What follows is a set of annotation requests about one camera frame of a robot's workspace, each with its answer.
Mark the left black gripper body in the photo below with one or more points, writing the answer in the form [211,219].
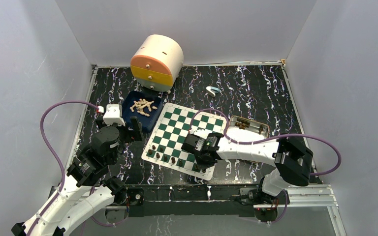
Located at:
[126,135]

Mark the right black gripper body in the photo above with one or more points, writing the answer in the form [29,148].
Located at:
[203,163]

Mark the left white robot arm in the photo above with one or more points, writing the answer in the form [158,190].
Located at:
[64,210]

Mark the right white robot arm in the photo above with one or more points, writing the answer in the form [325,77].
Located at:
[291,159]

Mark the green white chess board mat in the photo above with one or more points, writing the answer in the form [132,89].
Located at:
[170,132]

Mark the pile of light chess pieces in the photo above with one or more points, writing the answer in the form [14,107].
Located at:
[143,107]

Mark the dark blue plastic bin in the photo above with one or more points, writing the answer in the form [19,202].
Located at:
[146,122]

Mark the small white blue clip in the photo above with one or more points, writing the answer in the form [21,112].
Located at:
[212,91]

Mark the round drawer cabinet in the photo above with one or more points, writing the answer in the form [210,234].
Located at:
[157,63]

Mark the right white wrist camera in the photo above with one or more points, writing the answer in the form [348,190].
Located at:
[200,133]

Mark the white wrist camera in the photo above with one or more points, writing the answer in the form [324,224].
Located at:
[113,114]
[200,133]

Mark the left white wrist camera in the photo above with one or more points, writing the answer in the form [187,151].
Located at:
[113,114]

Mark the black base frame rail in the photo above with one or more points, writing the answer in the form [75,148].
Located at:
[243,200]

